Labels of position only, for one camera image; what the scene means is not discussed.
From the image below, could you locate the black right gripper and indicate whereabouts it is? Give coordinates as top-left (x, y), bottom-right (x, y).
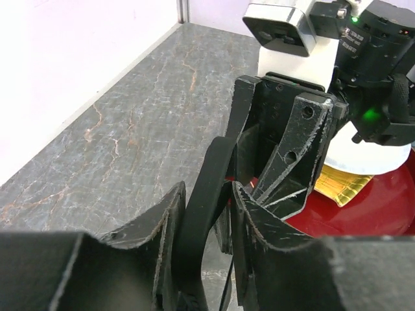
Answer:
top-left (225, 73), bottom-right (348, 220)

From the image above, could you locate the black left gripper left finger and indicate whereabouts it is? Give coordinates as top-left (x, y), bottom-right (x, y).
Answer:
top-left (1, 182), bottom-right (185, 310)

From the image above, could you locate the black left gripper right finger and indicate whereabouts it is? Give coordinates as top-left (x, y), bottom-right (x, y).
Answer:
top-left (231, 182), bottom-right (414, 310)

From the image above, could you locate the black smartphone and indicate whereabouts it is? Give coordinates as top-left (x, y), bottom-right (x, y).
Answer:
top-left (171, 137), bottom-right (235, 310)

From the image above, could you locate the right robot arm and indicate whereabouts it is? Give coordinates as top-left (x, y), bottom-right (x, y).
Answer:
top-left (226, 1), bottom-right (414, 220)

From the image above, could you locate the yellow sponge cloth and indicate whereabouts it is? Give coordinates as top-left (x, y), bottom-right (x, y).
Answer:
top-left (314, 165), bottom-right (373, 207)

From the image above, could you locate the white paper plate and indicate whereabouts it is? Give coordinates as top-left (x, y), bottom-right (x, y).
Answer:
top-left (324, 122), bottom-right (412, 176)

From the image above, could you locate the red round tray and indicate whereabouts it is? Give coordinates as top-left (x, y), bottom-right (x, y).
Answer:
top-left (286, 150), bottom-right (414, 236)

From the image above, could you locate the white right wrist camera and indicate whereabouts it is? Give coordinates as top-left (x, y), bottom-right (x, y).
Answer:
top-left (242, 0), bottom-right (362, 93)

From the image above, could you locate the right aluminium frame post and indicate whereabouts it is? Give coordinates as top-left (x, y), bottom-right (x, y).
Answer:
top-left (176, 0), bottom-right (190, 24)

